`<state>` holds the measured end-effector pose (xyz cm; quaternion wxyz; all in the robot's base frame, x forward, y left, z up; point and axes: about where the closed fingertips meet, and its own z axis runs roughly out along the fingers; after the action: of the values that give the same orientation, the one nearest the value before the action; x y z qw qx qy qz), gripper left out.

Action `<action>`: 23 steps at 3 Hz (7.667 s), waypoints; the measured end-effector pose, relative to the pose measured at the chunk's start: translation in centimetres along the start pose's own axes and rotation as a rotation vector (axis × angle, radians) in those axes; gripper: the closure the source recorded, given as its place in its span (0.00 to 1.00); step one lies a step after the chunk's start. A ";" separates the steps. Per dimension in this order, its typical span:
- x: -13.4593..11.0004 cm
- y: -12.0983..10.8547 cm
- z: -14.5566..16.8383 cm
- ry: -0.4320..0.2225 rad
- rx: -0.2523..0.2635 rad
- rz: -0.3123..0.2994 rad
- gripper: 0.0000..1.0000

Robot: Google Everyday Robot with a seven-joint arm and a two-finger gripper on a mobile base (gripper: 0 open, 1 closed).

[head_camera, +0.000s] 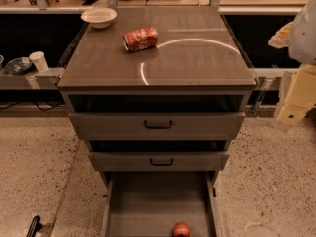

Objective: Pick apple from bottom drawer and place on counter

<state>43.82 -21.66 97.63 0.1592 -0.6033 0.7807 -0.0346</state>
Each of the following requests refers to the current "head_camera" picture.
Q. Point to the black object on floor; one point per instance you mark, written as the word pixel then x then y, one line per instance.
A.
pixel 35 226

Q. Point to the white bowl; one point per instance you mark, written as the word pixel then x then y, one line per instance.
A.
pixel 99 18

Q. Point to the metal side shelf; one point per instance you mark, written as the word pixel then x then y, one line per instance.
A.
pixel 34 80

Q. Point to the red apple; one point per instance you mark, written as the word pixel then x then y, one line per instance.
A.
pixel 181 229

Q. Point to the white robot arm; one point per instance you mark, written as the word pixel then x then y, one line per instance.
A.
pixel 299 36

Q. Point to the top grey drawer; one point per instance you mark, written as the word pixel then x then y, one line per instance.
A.
pixel 157 126

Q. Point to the dark blue bowl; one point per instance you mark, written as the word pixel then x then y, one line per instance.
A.
pixel 19 66

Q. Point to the grey drawer cabinet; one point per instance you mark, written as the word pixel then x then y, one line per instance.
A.
pixel 195 67

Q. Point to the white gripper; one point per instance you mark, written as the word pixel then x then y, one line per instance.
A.
pixel 304 37

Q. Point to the white paper cup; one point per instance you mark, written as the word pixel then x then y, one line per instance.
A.
pixel 39 61

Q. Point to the middle grey drawer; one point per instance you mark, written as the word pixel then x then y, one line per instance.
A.
pixel 158 161

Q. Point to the grey drawer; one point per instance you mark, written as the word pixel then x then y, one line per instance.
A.
pixel 158 161
pixel 150 204
pixel 157 126

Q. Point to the crushed red soda can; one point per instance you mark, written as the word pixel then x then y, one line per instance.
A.
pixel 141 39

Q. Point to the bottom grey drawer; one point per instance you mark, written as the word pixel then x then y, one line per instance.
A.
pixel 150 204

